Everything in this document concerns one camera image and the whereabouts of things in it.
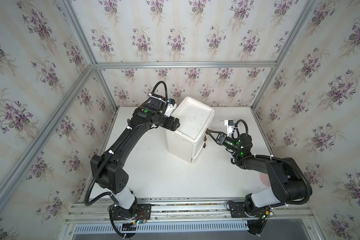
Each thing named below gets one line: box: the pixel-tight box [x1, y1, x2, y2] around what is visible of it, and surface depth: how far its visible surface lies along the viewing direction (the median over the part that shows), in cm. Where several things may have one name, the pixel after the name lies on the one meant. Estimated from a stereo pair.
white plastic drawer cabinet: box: [166, 96, 215, 164], surface depth 82 cm
